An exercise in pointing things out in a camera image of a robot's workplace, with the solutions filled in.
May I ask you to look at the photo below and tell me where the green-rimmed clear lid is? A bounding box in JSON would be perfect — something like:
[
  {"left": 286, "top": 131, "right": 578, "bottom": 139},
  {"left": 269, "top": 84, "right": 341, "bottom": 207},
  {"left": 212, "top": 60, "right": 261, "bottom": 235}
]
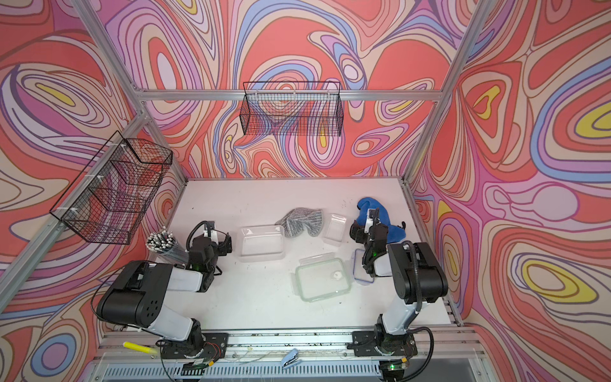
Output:
[{"left": 291, "top": 253, "right": 352, "bottom": 302}]

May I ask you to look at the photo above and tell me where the back wall wire basket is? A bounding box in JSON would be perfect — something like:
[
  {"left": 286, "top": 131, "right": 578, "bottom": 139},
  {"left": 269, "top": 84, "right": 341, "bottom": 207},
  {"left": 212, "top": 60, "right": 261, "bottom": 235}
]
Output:
[{"left": 240, "top": 81, "right": 344, "bottom": 137}]

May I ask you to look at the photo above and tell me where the left wall wire basket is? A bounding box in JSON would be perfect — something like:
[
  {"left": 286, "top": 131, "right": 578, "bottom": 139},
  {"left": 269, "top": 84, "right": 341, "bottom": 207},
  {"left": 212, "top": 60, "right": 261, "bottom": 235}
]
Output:
[{"left": 49, "top": 132, "right": 173, "bottom": 245}]

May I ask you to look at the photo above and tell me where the wall wire basket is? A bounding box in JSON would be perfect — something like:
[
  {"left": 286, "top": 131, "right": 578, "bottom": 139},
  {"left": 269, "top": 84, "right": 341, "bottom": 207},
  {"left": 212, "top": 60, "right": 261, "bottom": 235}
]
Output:
[
  {"left": 240, "top": 81, "right": 344, "bottom": 137},
  {"left": 49, "top": 132, "right": 173, "bottom": 245}
]

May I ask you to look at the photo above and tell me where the small clear box base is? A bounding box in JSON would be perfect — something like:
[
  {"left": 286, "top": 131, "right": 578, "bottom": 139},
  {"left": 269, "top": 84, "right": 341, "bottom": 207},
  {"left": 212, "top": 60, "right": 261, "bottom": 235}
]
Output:
[{"left": 322, "top": 213, "right": 347, "bottom": 247}]

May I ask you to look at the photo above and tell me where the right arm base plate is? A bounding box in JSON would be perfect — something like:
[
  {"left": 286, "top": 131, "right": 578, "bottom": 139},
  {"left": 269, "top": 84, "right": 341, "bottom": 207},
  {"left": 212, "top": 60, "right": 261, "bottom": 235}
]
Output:
[{"left": 346, "top": 331, "right": 418, "bottom": 359}]

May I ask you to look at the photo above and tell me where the blue microfiber cloth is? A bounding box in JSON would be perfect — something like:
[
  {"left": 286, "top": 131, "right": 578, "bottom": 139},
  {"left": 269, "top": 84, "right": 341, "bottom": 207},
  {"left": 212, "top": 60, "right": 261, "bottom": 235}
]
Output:
[{"left": 356, "top": 196, "right": 407, "bottom": 244}]

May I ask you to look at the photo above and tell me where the large clear lunch box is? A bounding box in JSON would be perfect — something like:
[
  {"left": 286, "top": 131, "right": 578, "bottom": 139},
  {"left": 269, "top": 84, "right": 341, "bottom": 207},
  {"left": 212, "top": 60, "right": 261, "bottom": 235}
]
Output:
[{"left": 237, "top": 225, "right": 286, "bottom": 263}]

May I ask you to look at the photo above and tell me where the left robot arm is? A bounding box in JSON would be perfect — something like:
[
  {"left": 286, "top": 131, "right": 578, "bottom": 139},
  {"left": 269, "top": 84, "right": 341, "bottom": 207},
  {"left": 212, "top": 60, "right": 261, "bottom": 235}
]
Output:
[{"left": 94, "top": 229, "right": 232, "bottom": 359}]

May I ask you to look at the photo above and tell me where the small blue-rimmed lunch box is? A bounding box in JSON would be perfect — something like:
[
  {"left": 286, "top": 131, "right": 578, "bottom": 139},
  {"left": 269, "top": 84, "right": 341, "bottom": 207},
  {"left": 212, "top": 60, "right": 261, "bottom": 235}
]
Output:
[{"left": 351, "top": 249, "right": 375, "bottom": 286}]

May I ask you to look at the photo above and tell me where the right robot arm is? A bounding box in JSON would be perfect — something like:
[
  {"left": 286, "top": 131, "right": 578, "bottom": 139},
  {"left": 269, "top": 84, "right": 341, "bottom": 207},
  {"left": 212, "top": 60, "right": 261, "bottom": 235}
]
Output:
[{"left": 350, "top": 208, "right": 449, "bottom": 358}]

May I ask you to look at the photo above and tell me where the cup of pens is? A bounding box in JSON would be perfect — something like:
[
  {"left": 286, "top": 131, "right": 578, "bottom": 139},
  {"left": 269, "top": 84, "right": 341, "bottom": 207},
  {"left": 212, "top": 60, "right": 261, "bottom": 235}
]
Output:
[{"left": 146, "top": 226, "right": 189, "bottom": 264}]

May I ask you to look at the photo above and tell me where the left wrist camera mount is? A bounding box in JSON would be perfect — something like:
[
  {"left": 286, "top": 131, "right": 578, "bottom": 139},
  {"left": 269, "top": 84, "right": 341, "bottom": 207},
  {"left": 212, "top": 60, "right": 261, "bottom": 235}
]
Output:
[{"left": 203, "top": 221, "right": 225, "bottom": 244}]

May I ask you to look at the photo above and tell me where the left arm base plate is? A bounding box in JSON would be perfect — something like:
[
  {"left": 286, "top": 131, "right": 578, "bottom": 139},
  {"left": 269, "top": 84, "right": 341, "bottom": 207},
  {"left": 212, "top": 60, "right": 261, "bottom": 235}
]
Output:
[{"left": 156, "top": 332, "right": 229, "bottom": 361}]

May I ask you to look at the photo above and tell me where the yellow highlighter marker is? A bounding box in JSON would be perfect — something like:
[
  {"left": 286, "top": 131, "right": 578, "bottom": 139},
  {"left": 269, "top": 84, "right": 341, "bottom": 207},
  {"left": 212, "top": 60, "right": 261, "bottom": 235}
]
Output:
[{"left": 123, "top": 342, "right": 158, "bottom": 356}]

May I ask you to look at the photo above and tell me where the blue binder clip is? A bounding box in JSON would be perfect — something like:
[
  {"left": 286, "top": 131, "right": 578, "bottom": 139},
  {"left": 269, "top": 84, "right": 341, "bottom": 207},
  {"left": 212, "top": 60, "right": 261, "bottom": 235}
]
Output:
[{"left": 281, "top": 349, "right": 302, "bottom": 369}]

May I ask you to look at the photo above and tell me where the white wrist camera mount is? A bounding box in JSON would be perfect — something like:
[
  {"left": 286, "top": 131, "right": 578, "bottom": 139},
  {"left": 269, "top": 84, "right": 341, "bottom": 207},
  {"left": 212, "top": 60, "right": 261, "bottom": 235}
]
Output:
[{"left": 364, "top": 209, "right": 376, "bottom": 234}]

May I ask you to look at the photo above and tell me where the grey striped cloth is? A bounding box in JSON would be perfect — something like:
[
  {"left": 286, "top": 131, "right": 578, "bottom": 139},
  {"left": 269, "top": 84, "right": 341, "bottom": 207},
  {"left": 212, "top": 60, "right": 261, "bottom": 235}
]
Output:
[{"left": 275, "top": 207, "right": 324, "bottom": 238}]

